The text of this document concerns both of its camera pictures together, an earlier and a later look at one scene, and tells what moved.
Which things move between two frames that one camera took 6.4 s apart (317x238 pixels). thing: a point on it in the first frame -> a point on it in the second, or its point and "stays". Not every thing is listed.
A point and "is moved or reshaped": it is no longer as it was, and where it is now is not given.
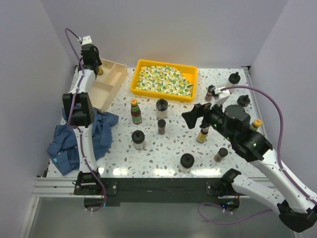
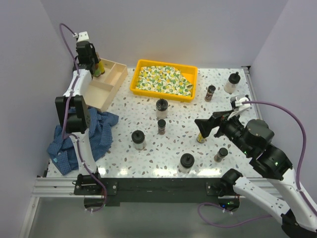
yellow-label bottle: [201, 136] stays
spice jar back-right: [208, 94] stays
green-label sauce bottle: [135, 112] is moved or reshaped
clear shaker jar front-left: [138, 138] stays
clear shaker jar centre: [162, 108] stays
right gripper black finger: [190, 117] -> [205, 125]
